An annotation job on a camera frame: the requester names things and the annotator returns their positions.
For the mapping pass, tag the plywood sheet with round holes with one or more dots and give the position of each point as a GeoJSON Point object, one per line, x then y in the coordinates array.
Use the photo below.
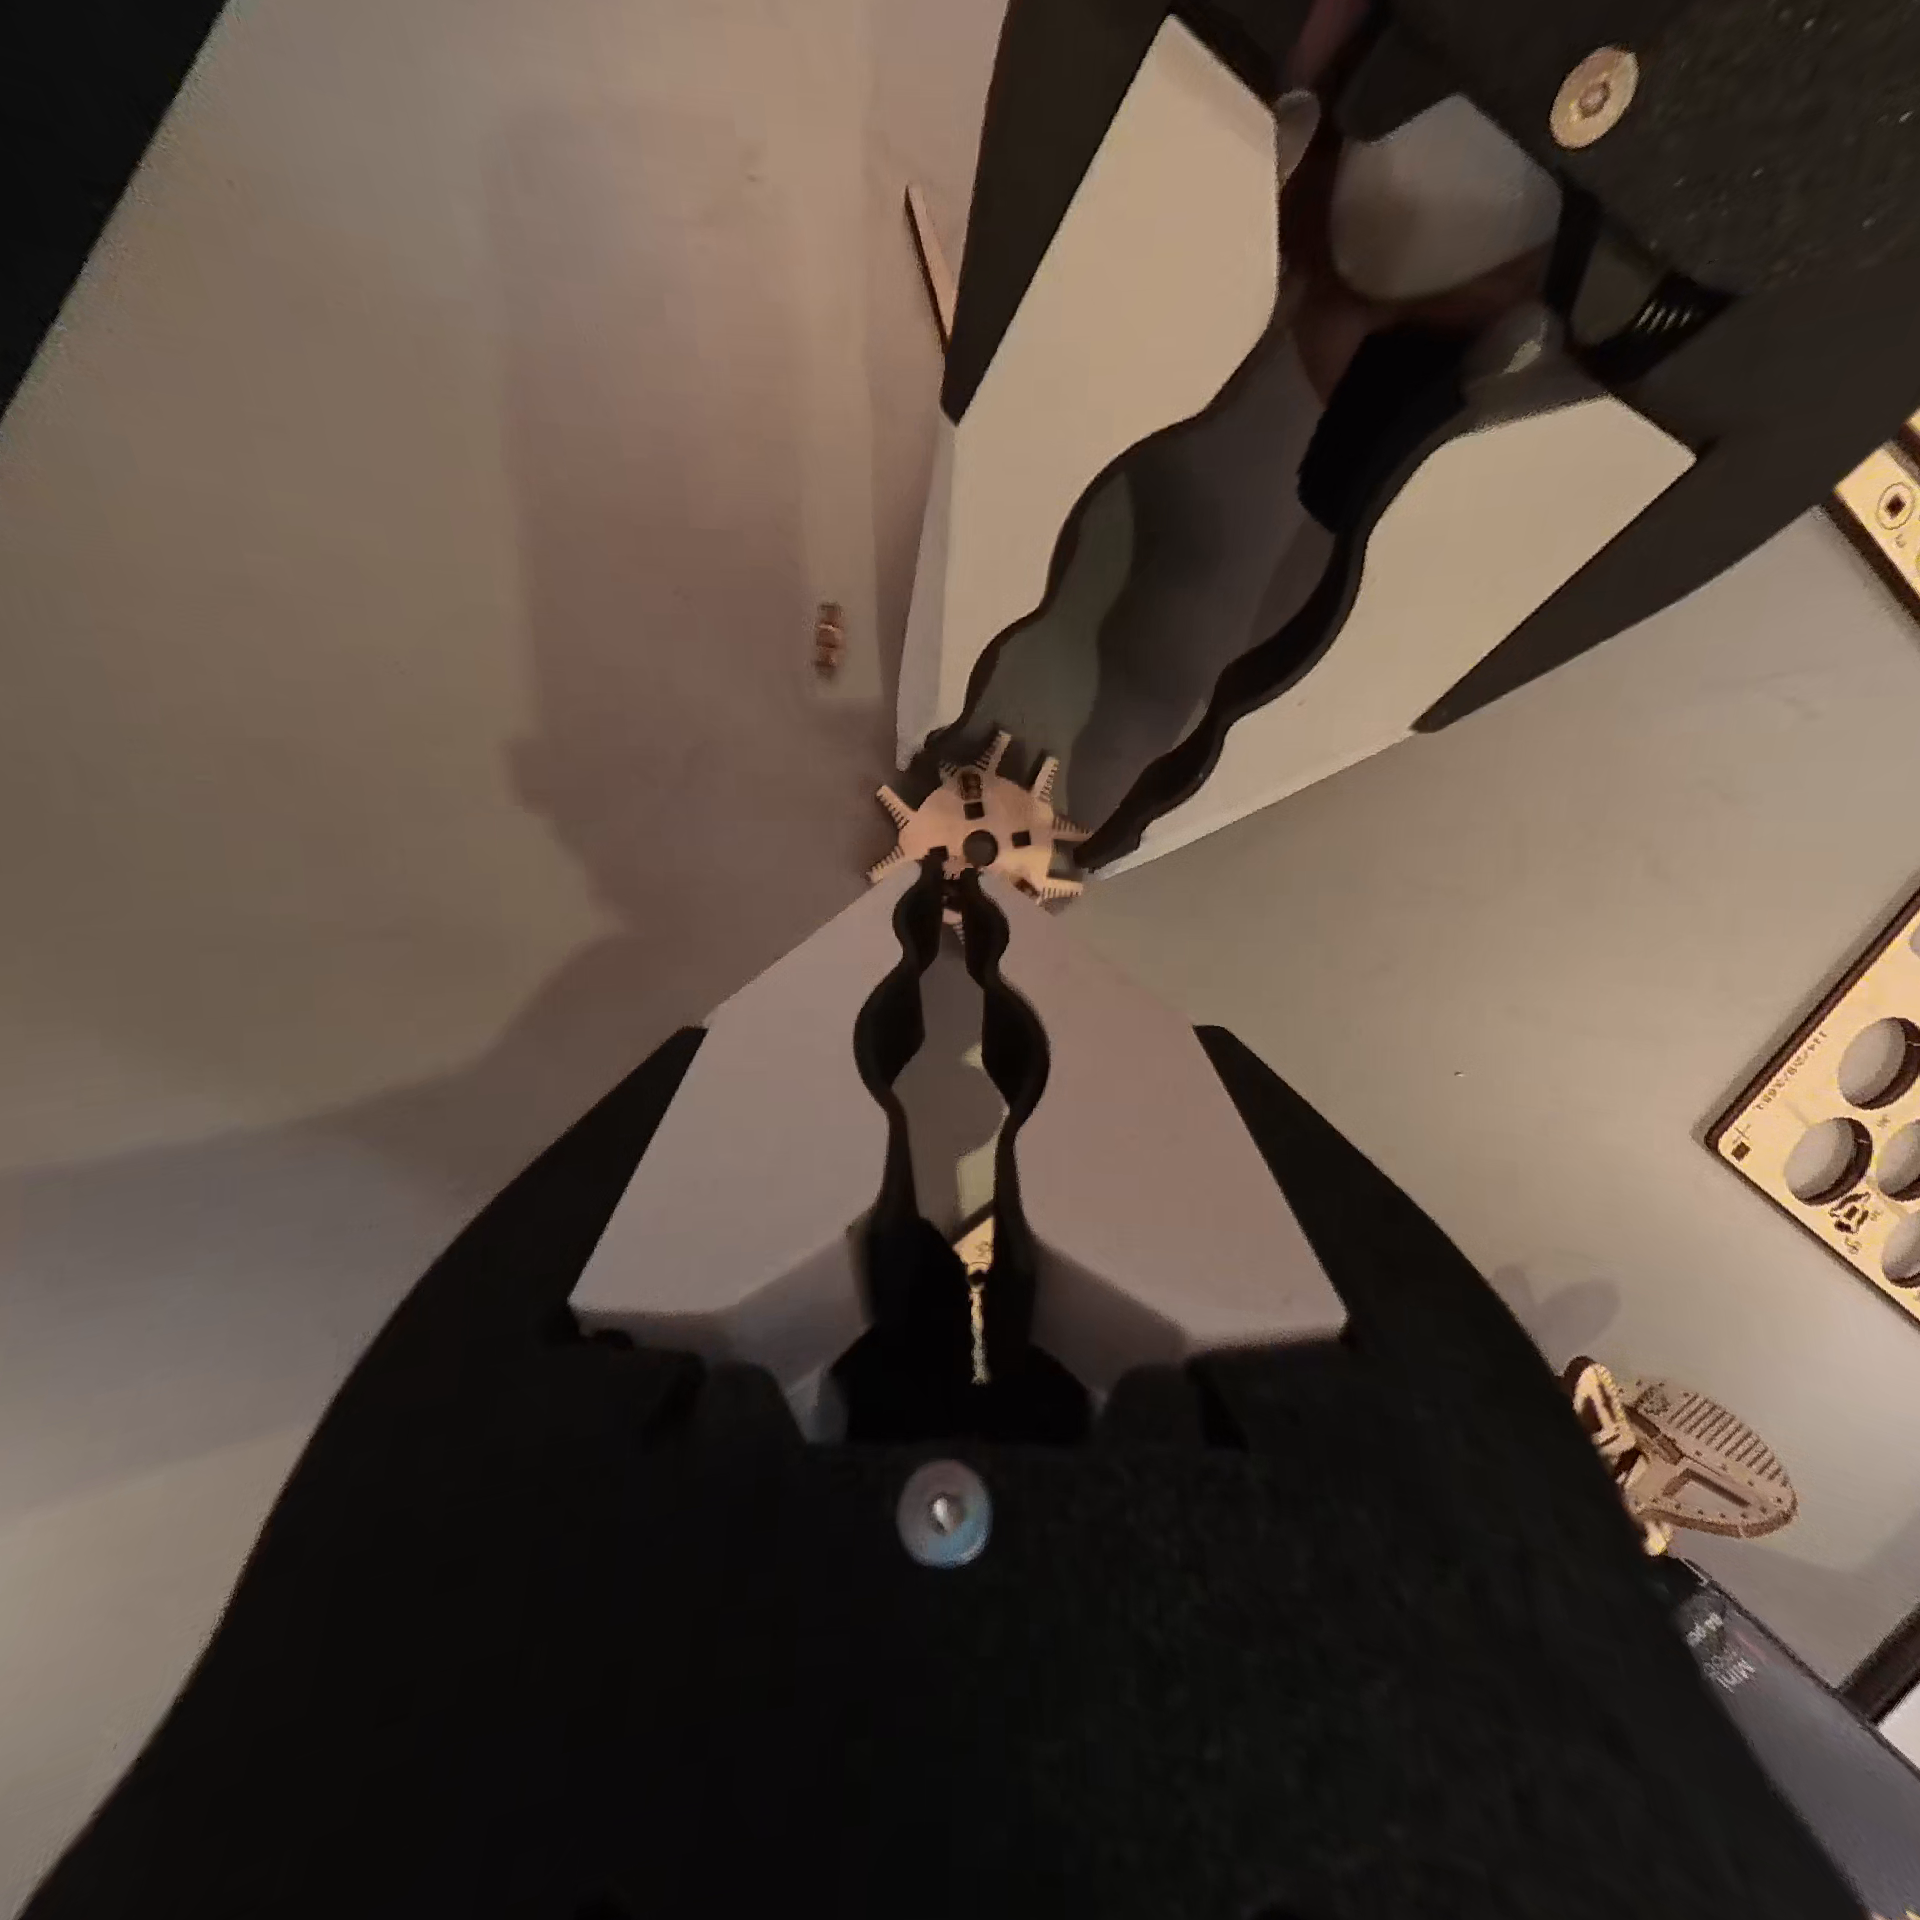
{"type": "Point", "coordinates": [1846, 1111]}

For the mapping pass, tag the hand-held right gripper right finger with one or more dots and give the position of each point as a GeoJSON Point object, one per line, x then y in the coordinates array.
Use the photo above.
{"type": "Point", "coordinates": [1171, 1199]}

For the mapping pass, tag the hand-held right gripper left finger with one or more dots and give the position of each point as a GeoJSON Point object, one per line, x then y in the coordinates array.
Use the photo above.
{"type": "Point", "coordinates": [736, 1169]}

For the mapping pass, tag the wooden gear wheel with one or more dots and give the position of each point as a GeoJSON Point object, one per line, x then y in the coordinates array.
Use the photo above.
{"type": "Point", "coordinates": [962, 818]}

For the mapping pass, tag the round ribbed wooden part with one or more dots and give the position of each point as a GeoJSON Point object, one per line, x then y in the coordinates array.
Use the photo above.
{"type": "Point", "coordinates": [1695, 1465]}

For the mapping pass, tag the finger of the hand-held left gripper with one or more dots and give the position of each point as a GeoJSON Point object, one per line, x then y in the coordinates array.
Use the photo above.
{"type": "Point", "coordinates": [1110, 300]}
{"type": "Point", "coordinates": [1500, 570]}

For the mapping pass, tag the plywood parts sheet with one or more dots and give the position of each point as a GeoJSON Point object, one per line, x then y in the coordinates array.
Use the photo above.
{"type": "Point", "coordinates": [1883, 522]}

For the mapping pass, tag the black cardboard box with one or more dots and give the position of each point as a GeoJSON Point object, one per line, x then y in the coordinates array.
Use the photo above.
{"type": "Point", "coordinates": [1801, 1754]}

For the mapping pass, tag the tiny wooden piece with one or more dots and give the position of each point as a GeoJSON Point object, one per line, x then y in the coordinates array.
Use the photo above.
{"type": "Point", "coordinates": [826, 637]}

